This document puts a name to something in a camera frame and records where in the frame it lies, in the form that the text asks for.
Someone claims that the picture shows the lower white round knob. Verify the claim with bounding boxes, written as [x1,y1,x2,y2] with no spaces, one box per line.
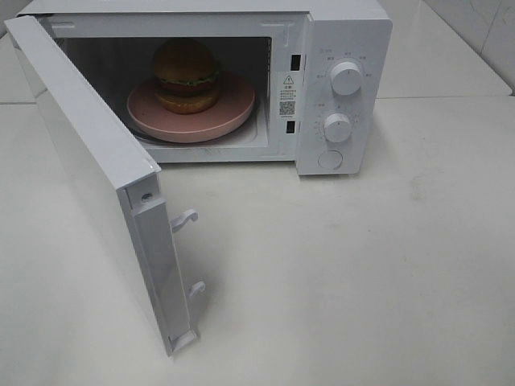
[323,113,352,143]

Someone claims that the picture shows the white round knob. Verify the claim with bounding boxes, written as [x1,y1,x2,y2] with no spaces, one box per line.
[329,60,362,96]
[323,113,352,143]

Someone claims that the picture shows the burger with lettuce and tomato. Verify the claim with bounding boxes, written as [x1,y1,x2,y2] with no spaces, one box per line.
[152,38,221,115]

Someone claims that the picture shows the pink round plate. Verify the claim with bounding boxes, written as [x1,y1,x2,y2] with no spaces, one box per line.
[126,72,256,143]

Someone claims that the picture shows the white microwave door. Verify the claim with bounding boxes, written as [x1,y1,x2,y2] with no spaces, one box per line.
[6,16,204,355]

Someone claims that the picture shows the upper white round knob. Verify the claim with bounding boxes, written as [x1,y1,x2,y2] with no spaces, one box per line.
[329,60,362,96]

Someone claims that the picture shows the white round door button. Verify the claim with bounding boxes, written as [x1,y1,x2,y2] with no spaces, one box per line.
[318,150,343,170]

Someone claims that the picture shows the white microwave oven body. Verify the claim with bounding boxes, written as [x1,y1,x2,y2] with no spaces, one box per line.
[16,1,392,175]

